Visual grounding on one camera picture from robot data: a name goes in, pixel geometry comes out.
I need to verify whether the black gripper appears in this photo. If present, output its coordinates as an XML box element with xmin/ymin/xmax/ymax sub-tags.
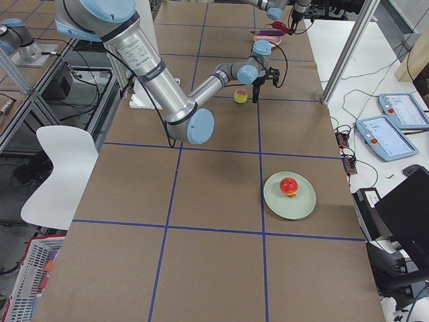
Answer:
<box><xmin>290</xmin><ymin>9</ymin><xmax>304</xmax><ymax>34</ymax></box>
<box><xmin>252</xmin><ymin>77</ymin><xmax>265</xmax><ymax>103</ymax></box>

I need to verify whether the red chili pepper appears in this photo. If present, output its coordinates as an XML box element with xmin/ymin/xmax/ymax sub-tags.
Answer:
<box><xmin>266</xmin><ymin>21</ymin><xmax>291</xmax><ymax>34</ymax></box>

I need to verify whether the peach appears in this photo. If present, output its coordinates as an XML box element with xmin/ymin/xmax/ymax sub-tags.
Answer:
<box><xmin>233</xmin><ymin>89</ymin><xmax>248</xmax><ymax>104</ymax></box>

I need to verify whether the red pomegranate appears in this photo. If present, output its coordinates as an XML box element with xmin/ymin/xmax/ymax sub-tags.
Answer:
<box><xmin>280</xmin><ymin>177</ymin><xmax>299</xmax><ymax>198</ymax></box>

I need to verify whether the purple eggplant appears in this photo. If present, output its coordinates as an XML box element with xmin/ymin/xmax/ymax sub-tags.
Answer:
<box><xmin>251</xmin><ymin>29</ymin><xmax>286</xmax><ymax>37</ymax></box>

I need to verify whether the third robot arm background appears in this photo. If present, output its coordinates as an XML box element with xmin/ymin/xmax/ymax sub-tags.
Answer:
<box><xmin>1</xmin><ymin>18</ymin><xmax>56</xmax><ymax>68</ymax></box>

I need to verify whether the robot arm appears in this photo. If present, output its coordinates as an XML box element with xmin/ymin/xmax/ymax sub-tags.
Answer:
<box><xmin>55</xmin><ymin>1</ymin><xmax>271</xmax><ymax>144</ymax></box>
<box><xmin>243</xmin><ymin>0</ymin><xmax>312</xmax><ymax>34</ymax></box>

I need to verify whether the pink plate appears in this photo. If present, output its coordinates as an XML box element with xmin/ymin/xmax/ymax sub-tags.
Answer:
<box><xmin>253</xmin><ymin>36</ymin><xmax>282</xmax><ymax>53</ymax></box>

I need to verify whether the orange terminal block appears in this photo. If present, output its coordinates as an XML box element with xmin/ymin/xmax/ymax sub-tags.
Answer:
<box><xmin>334</xmin><ymin>131</ymin><xmax>357</xmax><ymax>176</ymax></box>

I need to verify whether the green plate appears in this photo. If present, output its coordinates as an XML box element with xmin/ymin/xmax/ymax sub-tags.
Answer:
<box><xmin>263</xmin><ymin>172</ymin><xmax>316</xmax><ymax>220</ymax></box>

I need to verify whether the teach pendant near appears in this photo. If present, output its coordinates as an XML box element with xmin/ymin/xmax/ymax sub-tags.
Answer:
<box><xmin>355</xmin><ymin>115</ymin><xmax>419</xmax><ymax>162</ymax></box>

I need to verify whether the teach pendant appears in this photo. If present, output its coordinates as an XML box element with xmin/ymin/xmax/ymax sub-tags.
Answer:
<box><xmin>378</xmin><ymin>93</ymin><xmax>428</xmax><ymax>130</ymax></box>
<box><xmin>355</xmin><ymin>115</ymin><xmax>419</xmax><ymax>162</ymax></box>

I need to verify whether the teach pendant far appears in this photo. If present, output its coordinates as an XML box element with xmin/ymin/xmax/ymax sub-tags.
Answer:
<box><xmin>378</xmin><ymin>93</ymin><xmax>428</xmax><ymax>130</ymax></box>

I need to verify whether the black laptop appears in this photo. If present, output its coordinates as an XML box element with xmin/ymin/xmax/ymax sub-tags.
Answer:
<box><xmin>375</xmin><ymin>167</ymin><xmax>428</xmax><ymax>268</ymax></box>

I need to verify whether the white chair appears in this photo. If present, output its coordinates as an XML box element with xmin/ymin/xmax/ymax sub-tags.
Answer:
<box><xmin>21</xmin><ymin>125</ymin><xmax>98</xmax><ymax>230</ymax></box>

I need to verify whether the red white plastic basket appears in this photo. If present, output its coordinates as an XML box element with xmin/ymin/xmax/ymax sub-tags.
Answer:
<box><xmin>2</xmin><ymin>235</ymin><xmax>65</xmax><ymax>321</ymax></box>

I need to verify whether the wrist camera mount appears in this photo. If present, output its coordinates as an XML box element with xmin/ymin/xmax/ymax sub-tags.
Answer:
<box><xmin>265</xmin><ymin>66</ymin><xmax>280</xmax><ymax>87</ymax></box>

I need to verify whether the aluminium frame post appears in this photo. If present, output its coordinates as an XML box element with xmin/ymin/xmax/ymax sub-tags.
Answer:
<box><xmin>320</xmin><ymin>0</ymin><xmax>380</xmax><ymax>105</ymax></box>

